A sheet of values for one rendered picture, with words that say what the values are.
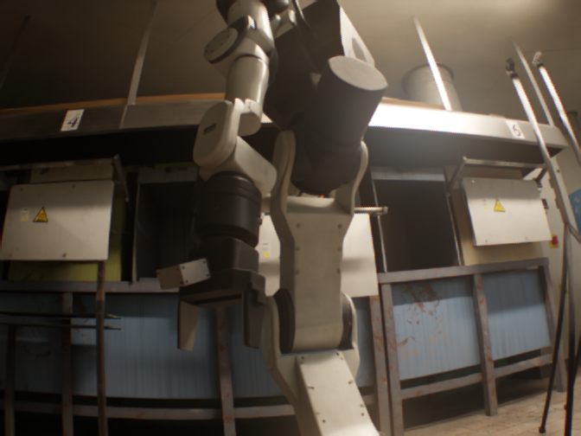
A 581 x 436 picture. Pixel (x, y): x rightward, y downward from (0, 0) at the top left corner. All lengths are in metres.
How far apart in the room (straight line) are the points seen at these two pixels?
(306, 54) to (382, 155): 2.50
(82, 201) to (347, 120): 1.50
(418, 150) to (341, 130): 2.83
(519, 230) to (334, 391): 1.76
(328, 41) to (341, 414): 0.75
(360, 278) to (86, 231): 1.28
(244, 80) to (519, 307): 2.11
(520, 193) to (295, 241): 1.86
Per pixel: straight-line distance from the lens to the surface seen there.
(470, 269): 2.15
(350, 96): 0.61
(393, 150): 3.35
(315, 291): 0.76
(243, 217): 0.45
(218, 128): 0.51
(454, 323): 2.11
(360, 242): 1.75
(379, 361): 1.85
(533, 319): 2.48
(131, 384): 1.88
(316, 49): 0.85
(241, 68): 0.64
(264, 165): 0.54
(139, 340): 1.86
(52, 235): 1.92
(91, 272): 1.92
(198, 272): 0.42
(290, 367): 0.76
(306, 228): 0.75
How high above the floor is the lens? 0.53
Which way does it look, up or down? 19 degrees up
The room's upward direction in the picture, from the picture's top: 5 degrees counter-clockwise
